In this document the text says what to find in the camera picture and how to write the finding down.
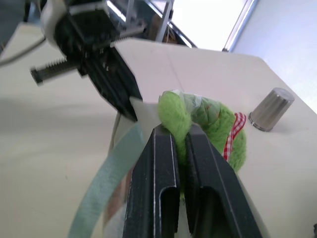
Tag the white window frame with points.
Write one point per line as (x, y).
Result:
(239, 23)

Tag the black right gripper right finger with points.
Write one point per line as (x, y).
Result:
(213, 198)

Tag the metal frame stand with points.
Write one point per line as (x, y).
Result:
(138, 17)

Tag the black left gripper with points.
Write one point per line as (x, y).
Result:
(81, 32)

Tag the steel cup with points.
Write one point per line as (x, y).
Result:
(271, 109)

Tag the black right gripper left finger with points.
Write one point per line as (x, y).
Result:
(151, 188)

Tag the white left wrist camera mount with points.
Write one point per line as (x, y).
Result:
(49, 19)

